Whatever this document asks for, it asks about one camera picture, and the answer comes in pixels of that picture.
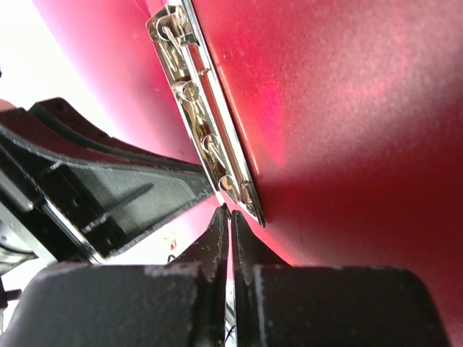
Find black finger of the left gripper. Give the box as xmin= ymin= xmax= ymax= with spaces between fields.
xmin=1 ymin=98 xmax=213 ymax=259

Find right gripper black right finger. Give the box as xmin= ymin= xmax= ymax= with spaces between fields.
xmin=231 ymin=211 xmax=450 ymax=346

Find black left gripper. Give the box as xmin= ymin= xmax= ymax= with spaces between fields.
xmin=1 ymin=144 xmax=94 ymax=264

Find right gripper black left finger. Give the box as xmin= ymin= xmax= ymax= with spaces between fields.
xmin=1 ymin=206 xmax=229 ymax=346

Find metal folder clip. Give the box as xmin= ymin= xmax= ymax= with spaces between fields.
xmin=146 ymin=1 xmax=266 ymax=226

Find red plastic folder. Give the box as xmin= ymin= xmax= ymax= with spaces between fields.
xmin=32 ymin=0 xmax=463 ymax=347

